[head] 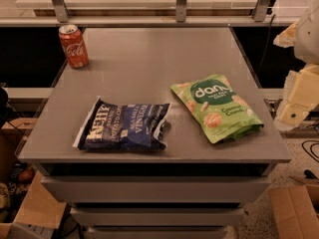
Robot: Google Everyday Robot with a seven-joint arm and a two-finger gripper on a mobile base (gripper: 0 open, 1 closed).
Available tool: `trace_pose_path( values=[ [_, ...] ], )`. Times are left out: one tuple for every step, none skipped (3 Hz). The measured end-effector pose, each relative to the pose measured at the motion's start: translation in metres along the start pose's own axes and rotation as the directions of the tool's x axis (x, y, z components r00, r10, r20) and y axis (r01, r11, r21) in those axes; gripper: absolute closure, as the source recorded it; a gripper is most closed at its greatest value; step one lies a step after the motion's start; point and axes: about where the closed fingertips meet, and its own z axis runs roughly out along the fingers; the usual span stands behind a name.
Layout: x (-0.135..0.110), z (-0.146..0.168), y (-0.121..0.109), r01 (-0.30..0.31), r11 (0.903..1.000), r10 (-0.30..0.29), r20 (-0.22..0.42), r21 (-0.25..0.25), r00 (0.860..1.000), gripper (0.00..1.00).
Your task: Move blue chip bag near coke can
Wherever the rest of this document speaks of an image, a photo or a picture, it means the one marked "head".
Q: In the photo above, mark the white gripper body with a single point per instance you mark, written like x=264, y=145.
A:
x=309, y=37

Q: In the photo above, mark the blue potato chip bag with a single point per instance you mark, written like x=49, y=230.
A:
x=123, y=127

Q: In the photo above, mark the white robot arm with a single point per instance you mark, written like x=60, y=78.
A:
x=303, y=36

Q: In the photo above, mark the green rice crisps bag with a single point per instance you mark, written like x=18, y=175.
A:
x=218, y=109

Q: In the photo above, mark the red coke can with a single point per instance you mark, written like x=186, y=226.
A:
x=74, y=46

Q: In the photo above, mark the cardboard box right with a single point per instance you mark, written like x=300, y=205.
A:
x=294, y=210

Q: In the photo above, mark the cardboard box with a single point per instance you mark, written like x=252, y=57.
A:
x=294, y=210
x=39, y=215

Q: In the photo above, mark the grey drawer cabinet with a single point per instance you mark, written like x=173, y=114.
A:
x=191, y=190

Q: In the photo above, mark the cardboard box left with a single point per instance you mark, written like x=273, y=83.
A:
x=39, y=215

